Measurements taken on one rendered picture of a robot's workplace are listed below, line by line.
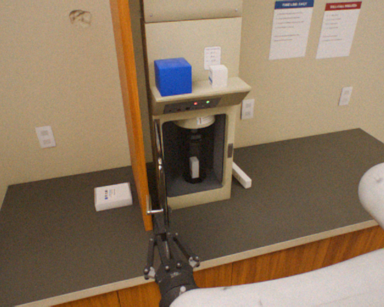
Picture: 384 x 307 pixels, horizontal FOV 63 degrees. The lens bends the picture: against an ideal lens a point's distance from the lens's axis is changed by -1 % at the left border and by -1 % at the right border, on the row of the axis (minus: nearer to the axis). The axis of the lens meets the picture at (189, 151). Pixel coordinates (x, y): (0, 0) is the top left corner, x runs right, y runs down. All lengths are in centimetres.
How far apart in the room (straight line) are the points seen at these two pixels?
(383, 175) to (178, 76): 60
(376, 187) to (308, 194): 88
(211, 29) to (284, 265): 100
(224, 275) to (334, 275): 87
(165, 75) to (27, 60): 72
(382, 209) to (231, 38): 71
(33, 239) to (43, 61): 74
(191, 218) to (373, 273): 92
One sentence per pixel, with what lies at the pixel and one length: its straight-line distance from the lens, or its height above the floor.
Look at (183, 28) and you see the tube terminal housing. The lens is 107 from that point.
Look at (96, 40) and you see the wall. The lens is 148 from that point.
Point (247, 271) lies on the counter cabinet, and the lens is 141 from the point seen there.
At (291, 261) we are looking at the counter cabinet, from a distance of 149.
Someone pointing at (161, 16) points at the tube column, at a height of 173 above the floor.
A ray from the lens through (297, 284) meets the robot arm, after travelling 51.
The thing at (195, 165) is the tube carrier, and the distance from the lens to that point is 136.
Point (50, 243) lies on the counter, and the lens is 139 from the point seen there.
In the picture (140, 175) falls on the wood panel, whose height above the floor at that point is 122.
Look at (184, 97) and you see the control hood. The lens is 101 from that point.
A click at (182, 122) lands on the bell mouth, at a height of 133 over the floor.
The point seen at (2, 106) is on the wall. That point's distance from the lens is 162.
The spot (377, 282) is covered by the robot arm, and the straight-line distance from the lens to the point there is 55.
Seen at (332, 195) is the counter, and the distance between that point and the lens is 160.
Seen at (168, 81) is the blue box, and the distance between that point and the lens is 98.
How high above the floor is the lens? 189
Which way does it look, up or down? 32 degrees down
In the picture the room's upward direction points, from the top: 1 degrees counter-clockwise
